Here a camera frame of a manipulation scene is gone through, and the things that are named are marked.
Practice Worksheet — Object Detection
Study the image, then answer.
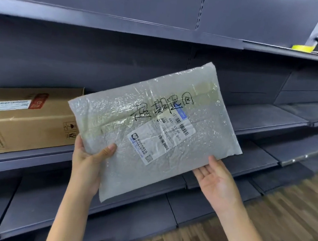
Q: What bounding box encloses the person's left hand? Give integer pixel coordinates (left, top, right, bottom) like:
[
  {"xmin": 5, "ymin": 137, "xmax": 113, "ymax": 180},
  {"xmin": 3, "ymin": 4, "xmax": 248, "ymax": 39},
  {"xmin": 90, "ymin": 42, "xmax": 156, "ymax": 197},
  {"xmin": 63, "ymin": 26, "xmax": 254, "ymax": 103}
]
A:
[{"xmin": 69, "ymin": 134, "xmax": 118, "ymax": 201}]

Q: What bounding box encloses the loose grey metal shelf board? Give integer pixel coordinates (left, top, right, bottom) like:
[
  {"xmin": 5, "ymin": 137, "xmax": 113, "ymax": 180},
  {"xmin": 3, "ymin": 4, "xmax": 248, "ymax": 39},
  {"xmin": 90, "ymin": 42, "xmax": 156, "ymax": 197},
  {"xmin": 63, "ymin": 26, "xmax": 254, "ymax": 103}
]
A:
[{"xmin": 256, "ymin": 129, "xmax": 318, "ymax": 170}]

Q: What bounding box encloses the person's left forearm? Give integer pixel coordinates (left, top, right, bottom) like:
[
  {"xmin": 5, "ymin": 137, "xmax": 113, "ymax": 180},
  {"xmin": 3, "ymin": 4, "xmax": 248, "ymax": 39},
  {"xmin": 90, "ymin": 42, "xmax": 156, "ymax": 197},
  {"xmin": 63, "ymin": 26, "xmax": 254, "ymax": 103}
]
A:
[{"xmin": 45, "ymin": 186, "xmax": 100, "ymax": 241}]

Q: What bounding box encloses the yellow tape roll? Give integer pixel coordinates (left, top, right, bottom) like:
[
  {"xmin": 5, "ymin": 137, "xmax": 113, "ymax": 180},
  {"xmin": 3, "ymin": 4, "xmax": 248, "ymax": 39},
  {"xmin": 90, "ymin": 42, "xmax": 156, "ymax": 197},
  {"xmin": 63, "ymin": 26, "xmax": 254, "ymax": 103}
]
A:
[{"xmin": 291, "ymin": 44, "xmax": 316, "ymax": 53}]

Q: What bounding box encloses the grey bubble mailer with label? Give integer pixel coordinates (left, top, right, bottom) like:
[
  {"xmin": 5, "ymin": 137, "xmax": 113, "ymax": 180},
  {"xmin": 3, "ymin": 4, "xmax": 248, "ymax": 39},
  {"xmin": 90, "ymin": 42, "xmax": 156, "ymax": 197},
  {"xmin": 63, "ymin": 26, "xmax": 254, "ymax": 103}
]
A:
[{"xmin": 60, "ymin": 51, "xmax": 250, "ymax": 214}]

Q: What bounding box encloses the person's right forearm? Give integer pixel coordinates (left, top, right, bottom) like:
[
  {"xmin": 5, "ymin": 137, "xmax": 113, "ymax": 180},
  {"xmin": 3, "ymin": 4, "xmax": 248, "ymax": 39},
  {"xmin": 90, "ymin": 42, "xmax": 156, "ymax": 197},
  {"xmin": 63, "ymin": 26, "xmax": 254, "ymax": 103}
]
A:
[{"xmin": 212, "ymin": 201, "xmax": 279, "ymax": 241}]

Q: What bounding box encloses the brown cardboard box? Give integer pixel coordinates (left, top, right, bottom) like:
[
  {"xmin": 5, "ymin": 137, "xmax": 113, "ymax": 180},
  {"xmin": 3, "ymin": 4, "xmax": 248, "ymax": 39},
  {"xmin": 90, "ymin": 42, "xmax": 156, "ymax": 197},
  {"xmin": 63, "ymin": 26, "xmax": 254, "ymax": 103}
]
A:
[{"xmin": 0, "ymin": 81, "xmax": 86, "ymax": 164}]

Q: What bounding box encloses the grey metal shelving unit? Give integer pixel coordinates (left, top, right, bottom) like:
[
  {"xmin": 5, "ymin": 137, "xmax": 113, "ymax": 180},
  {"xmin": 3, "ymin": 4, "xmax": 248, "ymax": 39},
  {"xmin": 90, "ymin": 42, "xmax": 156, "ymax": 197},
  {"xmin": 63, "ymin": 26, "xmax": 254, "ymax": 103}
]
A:
[{"xmin": 0, "ymin": 0, "xmax": 318, "ymax": 241}]

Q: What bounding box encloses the person's right hand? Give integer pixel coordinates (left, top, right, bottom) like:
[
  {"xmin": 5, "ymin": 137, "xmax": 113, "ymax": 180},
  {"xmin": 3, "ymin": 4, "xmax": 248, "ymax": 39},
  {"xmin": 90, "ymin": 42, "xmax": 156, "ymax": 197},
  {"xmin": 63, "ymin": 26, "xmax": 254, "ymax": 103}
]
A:
[{"xmin": 189, "ymin": 154, "xmax": 246, "ymax": 218}]

